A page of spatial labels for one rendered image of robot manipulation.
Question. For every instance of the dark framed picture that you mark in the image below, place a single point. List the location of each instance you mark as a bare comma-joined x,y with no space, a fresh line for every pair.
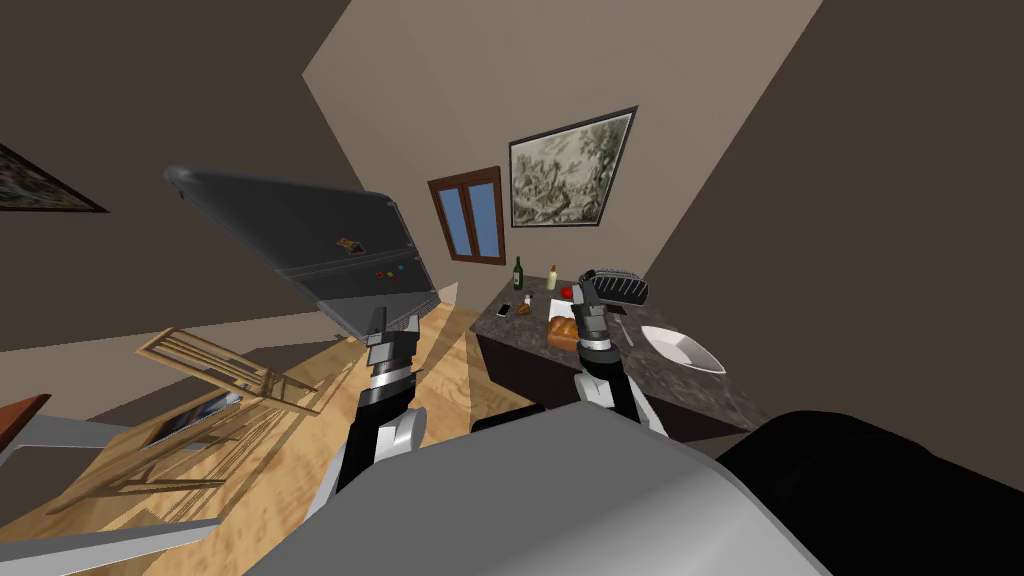
28,188

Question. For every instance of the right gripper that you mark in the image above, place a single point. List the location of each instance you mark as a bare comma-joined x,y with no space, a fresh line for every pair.
594,324

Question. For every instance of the silver fork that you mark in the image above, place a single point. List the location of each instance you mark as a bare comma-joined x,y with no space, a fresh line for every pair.
624,330

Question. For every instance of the brown framed window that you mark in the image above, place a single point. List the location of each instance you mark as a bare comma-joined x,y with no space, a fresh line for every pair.
473,216

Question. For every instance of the dark grey fridge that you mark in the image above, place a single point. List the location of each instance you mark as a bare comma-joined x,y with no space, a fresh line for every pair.
320,232

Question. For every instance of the green glass bottle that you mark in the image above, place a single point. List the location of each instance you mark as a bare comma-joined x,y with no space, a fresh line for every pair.
518,276

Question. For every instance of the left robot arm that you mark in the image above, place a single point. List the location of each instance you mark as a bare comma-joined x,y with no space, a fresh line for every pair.
376,424

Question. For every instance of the pale yellow bottle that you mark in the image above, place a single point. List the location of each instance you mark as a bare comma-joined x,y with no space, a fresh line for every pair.
551,278

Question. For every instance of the wooden chair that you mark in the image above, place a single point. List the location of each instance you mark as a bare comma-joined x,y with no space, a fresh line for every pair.
152,472
212,360

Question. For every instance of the white bowl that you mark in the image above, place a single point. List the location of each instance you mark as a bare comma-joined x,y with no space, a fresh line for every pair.
684,350

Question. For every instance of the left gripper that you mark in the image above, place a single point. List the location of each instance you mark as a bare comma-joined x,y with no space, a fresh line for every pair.
394,349

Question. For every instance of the framed landscape picture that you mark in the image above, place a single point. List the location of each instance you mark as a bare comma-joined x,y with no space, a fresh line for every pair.
564,172

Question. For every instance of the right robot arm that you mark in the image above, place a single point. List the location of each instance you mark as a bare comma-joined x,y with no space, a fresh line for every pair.
872,496

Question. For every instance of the brown bread loaf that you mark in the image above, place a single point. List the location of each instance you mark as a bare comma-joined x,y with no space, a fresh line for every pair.
562,333

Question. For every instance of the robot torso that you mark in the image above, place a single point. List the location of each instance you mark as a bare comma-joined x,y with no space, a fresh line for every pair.
528,504

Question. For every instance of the white cutting board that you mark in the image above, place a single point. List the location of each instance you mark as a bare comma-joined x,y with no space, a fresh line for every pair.
560,308

